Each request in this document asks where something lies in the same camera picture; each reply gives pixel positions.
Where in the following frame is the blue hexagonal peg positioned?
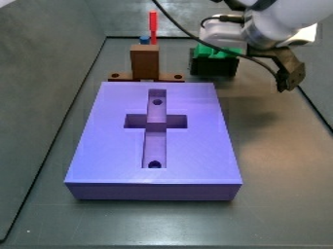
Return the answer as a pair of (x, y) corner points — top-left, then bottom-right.
(139, 36), (151, 45)

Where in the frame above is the black cable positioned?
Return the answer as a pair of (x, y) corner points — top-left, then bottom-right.
(149, 0), (281, 81)

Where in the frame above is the brown T-shaped block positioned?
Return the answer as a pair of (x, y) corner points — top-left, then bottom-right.
(108, 44), (184, 83)

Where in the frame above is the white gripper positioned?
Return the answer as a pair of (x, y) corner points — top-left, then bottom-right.
(199, 14), (247, 53)

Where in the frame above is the red hexagonal peg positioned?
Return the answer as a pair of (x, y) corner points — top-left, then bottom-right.
(148, 11), (158, 45)

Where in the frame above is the dark grey fixture block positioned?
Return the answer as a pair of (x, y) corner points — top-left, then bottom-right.
(188, 50), (239, 77)

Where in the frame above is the green U-shaped block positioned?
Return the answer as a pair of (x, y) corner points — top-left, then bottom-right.
(194, 44), (232, 59)

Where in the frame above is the purple board with cross slot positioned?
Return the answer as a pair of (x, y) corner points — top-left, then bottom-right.
(64, 82), (242, 200)

